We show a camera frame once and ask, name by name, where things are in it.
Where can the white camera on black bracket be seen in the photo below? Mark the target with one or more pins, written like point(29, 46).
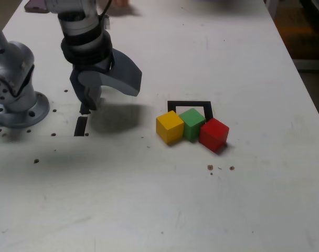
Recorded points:
point(107, 23)

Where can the black tape square outline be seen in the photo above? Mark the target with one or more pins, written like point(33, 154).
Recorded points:
point(188, 103)

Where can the yellow cube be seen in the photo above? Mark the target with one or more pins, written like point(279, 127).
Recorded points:
point(168, 127)

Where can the grey furniture post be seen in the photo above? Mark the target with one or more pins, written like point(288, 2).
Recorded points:
point(271, 6)

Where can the red cube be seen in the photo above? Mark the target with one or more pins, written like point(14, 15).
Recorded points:
point(213, 134)

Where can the black tape strip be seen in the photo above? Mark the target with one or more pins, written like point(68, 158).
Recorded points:
point(80, 126)

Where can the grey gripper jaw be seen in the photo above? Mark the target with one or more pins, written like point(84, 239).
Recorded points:
point(125, 76)

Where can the person's hand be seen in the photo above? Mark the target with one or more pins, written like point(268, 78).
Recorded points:
point(121, 2)

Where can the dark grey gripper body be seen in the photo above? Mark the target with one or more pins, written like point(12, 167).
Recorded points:
point(96, 67)

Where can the grey furniture bar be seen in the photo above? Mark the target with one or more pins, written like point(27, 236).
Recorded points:
point(311, 65)

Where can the dark smartphone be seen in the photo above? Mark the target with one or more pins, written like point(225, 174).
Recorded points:
point(36, 5)

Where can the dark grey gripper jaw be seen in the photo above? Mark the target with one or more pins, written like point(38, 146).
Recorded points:
point(88, 98)

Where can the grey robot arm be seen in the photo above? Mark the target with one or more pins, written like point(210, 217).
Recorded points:
point(17, 65)

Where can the green cube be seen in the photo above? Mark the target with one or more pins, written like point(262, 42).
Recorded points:
point(193, 119)

